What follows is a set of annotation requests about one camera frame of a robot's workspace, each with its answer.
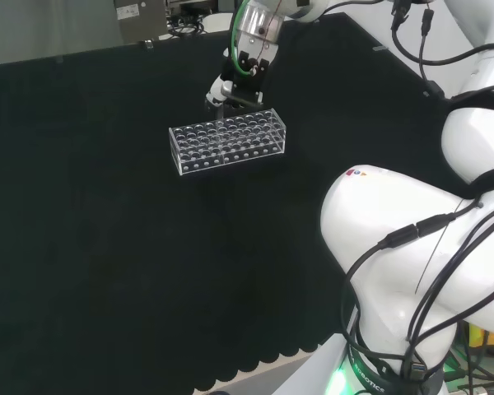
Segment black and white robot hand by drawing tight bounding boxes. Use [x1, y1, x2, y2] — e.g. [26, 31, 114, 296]
[204, 39, 282, 121]

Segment clear plastic test tube rack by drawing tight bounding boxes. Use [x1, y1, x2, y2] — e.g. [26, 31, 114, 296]
[168, 108, 288, 178]

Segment grey metal box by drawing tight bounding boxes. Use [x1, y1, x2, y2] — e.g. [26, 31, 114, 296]
[114, 0, 168, 44]

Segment black bench cloth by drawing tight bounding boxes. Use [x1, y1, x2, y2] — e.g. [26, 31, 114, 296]
[0, 11, 454, 395]

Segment yellow stop button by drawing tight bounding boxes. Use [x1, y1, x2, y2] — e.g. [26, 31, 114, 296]
[468, 323, 494, 360]

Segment green cable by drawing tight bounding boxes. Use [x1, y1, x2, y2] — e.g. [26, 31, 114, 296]
[228, 0, 261, 77]

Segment black cable with plugs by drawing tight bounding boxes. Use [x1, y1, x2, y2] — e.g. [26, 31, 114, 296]
[389, 0, 494, 100]

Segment black cable with inline connector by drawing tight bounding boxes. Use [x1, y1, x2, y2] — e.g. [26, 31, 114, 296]
[339, 198, 485, 374]

